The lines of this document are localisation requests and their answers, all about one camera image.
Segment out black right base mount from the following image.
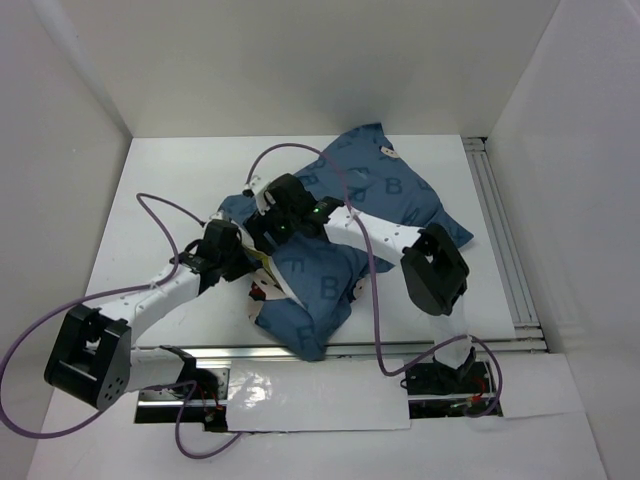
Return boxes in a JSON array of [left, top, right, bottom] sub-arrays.
[[399, 360, 502, 420]]

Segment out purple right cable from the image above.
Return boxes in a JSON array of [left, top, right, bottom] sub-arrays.
[[246, 142, 504, 419]]

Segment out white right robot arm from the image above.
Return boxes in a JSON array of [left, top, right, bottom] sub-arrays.
[[243, 174, 469, 358]]

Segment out white cover sheet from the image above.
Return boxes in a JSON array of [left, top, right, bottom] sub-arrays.
[[226, 359, 411, 433]]

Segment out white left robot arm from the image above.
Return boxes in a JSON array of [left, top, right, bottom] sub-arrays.
[[44, 219, 252, 411]]

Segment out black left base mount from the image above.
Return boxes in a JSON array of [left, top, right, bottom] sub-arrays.
[[134, 347, 229, 433]]

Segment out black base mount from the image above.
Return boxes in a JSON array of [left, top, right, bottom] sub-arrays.
[[134, 347, 229, 433], [399, 360, 502, 420]]

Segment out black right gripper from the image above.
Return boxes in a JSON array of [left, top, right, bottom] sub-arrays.
[[242, 199, 298, 257]]

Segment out blue cartoon print pillowcase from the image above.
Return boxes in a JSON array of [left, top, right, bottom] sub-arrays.
[[215, 121, 476, 362]]

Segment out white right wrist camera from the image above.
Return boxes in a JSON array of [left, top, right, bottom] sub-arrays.
[[242, 180, 270, 215]]

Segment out white pillow with yellow edge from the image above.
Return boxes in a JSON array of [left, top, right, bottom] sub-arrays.
[[242, 235, 289, 300]]

